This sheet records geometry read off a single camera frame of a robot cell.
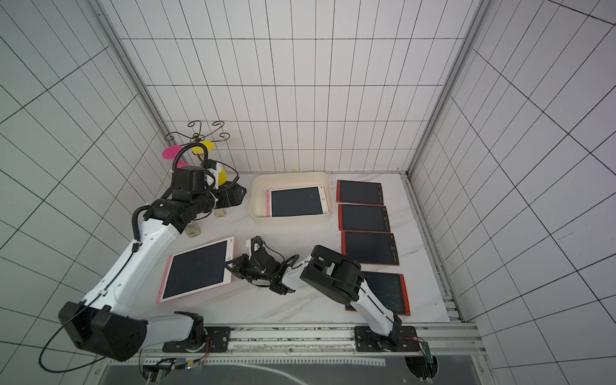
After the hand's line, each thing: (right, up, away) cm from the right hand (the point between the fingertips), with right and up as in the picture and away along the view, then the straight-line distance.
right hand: (224, 257), depth 83 cm
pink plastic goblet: (-18, +37, -1) cm, 41 cm away
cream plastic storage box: (+8, +27, +24) cm, 37 cm away
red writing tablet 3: (+60, -11, +1) cm, 61 cm away
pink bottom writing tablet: (+29, +19, +27) cm, 44 cm away
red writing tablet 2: (+54, +11, +21) cm, 59 cm away
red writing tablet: (+54, +23, +27) cm, 64 cm away
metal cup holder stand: (-13, +44, +7) cm, 46 cm away
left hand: (+5, +22, -6) cm, 23 cm away
